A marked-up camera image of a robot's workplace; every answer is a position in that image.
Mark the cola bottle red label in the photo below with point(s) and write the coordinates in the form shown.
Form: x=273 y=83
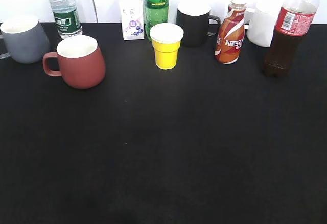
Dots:
x=293 y=23

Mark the yellow plastic cup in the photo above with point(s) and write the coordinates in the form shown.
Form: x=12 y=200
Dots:
x=166 y=40

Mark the green sprite bottle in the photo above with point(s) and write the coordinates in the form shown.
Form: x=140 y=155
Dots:
x=156 y=12

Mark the black ceramic mug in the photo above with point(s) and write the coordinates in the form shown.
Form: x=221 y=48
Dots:
x=193 y=17

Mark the red ceramic mug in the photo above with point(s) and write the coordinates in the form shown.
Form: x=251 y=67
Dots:
x=78 y=60

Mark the orange nescafe bottle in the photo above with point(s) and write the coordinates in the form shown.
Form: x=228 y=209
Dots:
x=231 y=33

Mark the small white milk carton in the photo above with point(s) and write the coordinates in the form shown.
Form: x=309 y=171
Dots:
x=132 y=19

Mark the white ceramic mug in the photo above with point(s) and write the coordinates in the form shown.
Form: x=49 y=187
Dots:
x=261 y=25

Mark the clear water bottle green label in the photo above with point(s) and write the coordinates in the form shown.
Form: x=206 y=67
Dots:
x=66 y=17

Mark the grey ceramic mug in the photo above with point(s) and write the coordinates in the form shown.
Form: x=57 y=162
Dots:
x=25 y=39

